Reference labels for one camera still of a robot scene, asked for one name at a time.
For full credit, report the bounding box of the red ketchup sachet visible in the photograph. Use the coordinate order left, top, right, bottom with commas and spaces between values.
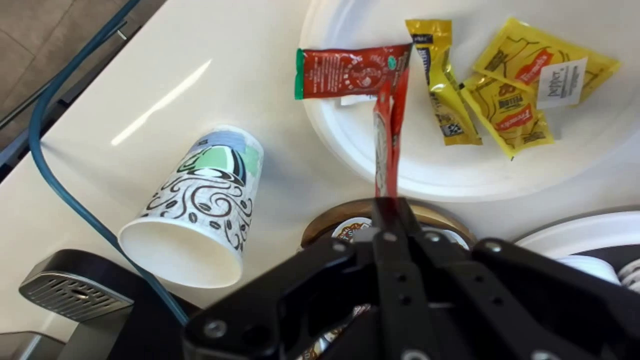
368, 62, 414, 202

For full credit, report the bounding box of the yellow mustard sachet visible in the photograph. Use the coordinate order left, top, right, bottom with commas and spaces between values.
458, 69, 556, 161

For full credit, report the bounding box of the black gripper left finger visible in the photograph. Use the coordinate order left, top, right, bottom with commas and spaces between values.
183, 197, 435, 360

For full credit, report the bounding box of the green cable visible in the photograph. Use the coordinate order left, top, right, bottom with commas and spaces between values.
25, 0, 194, 328

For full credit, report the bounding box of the patterned paper cup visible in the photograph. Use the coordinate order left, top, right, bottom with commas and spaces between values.
118, 127, 266, 291

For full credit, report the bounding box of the white paper plate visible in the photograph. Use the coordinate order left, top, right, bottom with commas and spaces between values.
298, 0, 640, 205

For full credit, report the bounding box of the yellow sachet white label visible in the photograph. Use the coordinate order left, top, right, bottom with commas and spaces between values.
474, 16, 624, 113

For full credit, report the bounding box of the dark coffee machine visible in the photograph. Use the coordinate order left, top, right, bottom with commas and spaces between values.
17, 249, 201, 360

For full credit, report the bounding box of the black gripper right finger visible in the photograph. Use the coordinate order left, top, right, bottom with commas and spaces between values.
398, 213, 640, 360

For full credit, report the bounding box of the narrow yellow sachet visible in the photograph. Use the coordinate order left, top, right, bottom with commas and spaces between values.
404, 16, 484, 149

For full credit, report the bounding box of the red sriracha sachet green end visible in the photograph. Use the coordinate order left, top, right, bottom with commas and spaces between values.
293, 43, 414, 103

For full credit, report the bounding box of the stack of white lids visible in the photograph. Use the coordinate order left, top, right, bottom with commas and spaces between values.
556, 253, 640, 296

